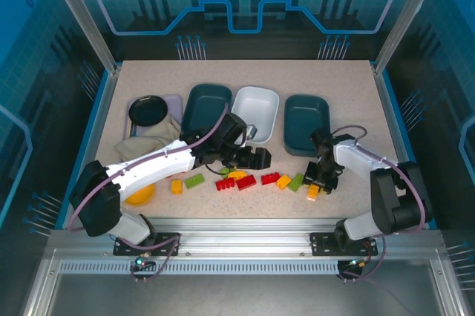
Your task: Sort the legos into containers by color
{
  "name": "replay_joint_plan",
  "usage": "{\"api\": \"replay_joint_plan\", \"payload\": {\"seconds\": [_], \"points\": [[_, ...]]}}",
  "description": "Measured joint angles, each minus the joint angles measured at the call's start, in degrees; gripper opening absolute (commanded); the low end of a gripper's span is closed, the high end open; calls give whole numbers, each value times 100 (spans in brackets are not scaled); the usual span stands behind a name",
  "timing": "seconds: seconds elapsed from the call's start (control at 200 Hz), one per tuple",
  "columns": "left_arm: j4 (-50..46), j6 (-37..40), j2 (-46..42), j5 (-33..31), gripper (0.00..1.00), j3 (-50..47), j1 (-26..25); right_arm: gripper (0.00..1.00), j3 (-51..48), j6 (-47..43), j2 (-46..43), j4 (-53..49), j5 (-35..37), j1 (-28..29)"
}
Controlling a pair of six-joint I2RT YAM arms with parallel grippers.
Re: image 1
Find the yellow lego brick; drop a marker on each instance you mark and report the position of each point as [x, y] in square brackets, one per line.
[284, 182]
[313, 193]
[177, 187]

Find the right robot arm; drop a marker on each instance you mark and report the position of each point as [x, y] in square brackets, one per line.
[356, 156]

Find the red lego brick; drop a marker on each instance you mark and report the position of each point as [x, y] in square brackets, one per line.
[270, 178]
[246, 182]

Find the yellow rounded lego piece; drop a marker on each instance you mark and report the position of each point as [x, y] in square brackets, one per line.
[237, 174]

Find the white bin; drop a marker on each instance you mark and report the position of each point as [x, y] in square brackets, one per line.
[256, 108]

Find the dark teal bin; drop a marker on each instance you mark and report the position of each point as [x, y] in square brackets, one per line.
[304, 123]
[204, 104]

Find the red lego brick studs sideways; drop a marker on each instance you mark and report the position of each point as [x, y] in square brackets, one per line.
[225, 185]

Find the lavender tray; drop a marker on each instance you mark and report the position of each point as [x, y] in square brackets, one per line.
[175, 102]

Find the blue table edge strip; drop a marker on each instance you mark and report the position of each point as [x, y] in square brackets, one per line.
[92, 127]
[399, 127]

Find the beige cloth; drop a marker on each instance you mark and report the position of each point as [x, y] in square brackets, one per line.
[148, 141]

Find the black round plate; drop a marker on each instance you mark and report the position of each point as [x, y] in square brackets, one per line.
[148, 111]

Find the yellow bowl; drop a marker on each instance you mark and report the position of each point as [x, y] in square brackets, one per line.
[143, 197]

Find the aluminium rail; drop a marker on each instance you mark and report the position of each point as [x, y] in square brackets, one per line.
[245, 236]

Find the aluminium frame post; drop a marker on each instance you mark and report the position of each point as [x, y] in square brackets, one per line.
[85, 19]
[404, 15]

